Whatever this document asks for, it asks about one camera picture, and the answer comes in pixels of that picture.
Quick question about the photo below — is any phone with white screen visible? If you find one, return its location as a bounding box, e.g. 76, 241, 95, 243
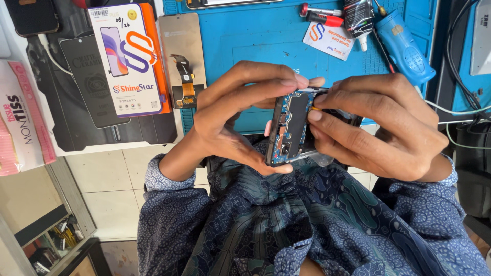
185, 0, 284, 10

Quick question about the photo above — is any red silver pen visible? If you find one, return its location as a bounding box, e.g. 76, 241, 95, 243
299, 3, 343, 17

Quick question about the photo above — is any white grey device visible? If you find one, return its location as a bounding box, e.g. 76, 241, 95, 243
470, 0, 491, 76

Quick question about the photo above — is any blue batik shirt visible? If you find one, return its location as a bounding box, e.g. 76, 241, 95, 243
137, 139, 490, 276

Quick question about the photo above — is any person's right hand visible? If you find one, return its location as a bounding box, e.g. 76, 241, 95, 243
307, 73, 450, 182

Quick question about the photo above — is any black smartphone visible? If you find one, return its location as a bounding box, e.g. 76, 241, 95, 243
265, 87, 364, 168

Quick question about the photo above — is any blue electric screwdriver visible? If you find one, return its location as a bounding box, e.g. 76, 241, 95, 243
374, 9, 437, 87

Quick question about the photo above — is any bundle of black cables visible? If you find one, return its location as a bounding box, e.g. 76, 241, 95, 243
445, 0, 491, 121

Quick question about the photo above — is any white orange card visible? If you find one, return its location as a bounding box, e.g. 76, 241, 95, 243
302, 22, 356, 61

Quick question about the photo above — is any replacement phone screen with flex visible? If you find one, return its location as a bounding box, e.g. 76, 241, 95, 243
158, 13, 207, 110

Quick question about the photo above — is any black glue tube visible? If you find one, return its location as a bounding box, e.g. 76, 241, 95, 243
342, 0, 375, 52

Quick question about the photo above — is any pink white tissue pack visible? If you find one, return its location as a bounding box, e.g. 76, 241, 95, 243
0, 59, 57, 177

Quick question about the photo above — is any black bag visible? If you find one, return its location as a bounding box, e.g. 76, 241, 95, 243
454, 122, 491, 220

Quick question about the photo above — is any black flat board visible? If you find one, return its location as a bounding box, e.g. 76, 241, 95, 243
26, 34, 179, 152

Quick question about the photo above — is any person's left hand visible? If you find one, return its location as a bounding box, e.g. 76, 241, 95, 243
194, 61, 326, 176

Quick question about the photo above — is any thin green wire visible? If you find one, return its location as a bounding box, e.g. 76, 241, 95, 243
445, 123, 491, 150

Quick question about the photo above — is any thin precision screwdriver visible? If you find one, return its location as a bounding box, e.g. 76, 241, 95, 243
371, 0, 396, 74

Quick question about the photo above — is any blue tray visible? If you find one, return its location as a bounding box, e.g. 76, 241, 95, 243
452, 0, 491, 114

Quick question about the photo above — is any glass display cabinet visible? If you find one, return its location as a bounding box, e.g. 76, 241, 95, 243
0, 156, 113, 276

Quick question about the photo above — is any white orange screen box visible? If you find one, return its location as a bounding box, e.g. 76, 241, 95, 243
87, 3, 172, 118

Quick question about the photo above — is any red black marker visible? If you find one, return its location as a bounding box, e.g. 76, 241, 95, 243
305, 11, 344, 28

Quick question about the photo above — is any black phone case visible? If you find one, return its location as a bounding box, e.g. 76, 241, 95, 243
4, 0, 60, 38

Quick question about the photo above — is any white cable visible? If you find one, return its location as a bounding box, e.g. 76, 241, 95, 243
38, 34, 73, 76

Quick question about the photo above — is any dark screen protector packet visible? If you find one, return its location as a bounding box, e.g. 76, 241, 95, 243
59, 34, 131, 129

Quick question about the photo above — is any blue repair mat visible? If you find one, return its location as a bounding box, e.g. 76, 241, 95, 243
163, 0, 439, 135

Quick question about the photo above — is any thin white wire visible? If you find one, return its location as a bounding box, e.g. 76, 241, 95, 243
424, 99, 491, 125

